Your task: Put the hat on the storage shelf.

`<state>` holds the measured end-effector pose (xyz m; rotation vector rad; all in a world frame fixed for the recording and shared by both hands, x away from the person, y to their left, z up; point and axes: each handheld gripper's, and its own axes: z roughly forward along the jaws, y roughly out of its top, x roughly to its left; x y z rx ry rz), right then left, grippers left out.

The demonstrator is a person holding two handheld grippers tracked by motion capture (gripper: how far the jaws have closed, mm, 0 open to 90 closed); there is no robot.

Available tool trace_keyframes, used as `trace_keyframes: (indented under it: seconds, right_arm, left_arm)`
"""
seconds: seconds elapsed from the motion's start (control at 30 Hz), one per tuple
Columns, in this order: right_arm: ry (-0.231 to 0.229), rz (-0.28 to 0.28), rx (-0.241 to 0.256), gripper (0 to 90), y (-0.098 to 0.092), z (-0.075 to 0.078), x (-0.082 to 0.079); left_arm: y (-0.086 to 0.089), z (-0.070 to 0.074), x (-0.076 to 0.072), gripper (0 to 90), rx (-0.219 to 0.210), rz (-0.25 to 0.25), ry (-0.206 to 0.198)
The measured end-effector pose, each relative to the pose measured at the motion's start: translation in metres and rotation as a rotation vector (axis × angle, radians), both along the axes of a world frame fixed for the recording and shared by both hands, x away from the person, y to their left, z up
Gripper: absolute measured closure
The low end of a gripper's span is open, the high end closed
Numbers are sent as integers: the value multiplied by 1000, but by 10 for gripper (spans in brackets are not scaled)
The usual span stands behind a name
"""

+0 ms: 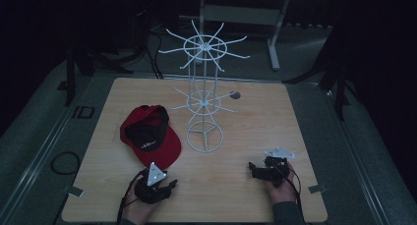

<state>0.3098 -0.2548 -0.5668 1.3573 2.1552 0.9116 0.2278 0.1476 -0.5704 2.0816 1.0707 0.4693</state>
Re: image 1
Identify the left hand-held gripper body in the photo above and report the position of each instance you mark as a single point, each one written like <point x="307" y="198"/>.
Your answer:
<point x="155" y="176"/>

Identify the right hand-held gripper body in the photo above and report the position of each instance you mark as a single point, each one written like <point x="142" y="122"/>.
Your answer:
<point x="273" y="171"/>

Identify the red baseball cap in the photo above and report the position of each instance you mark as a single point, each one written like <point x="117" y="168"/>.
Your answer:
<point x="164" y="150"/>

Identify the person's right hand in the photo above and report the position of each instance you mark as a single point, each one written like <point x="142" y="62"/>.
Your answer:
<point x="284" y="194"/>

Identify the person's left hand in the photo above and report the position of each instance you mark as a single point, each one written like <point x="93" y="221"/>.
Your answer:
<point x="136" y="210"/>

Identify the grey tape strip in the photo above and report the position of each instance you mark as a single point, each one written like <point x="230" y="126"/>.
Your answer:
<point x="76" y="191"/>
<point x="317" y="188"/>

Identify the grey round table grommet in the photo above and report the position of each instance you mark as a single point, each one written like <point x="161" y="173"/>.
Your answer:
<point x="235" y="95"/>

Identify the black stand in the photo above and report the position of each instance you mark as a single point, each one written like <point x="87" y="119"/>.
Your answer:
<point x="70" y="82"/>
<point x="341" y="97"/>

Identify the metal floor rail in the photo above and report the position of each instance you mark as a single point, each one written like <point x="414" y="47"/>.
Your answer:
<point x="357" y="159"/>
<point x="42" y="153"/>

